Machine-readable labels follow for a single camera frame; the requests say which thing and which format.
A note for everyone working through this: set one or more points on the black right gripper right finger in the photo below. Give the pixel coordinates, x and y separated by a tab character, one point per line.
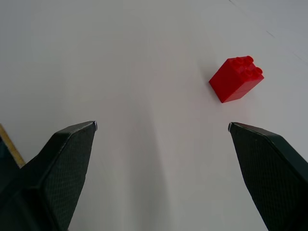
272	173

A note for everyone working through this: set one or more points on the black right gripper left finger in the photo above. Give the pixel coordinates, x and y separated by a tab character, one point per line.
57	173

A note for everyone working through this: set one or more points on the red toy brick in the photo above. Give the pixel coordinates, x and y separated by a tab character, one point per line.
237	79

